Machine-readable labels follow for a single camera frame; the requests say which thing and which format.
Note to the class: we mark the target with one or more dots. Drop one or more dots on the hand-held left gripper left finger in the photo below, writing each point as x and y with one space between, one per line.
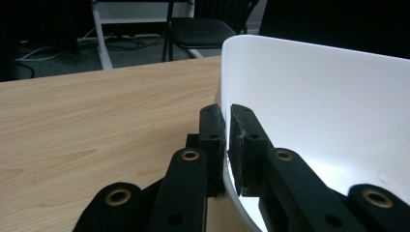
214 145

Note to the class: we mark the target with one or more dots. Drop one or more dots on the white metal desk frame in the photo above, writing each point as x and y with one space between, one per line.
129 13

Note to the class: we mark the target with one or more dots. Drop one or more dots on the black folding chair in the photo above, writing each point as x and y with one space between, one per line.
199 32

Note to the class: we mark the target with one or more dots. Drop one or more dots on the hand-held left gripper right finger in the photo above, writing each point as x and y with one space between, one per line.
246 154

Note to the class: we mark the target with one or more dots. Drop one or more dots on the white plastic bin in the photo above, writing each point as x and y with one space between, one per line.
322 112

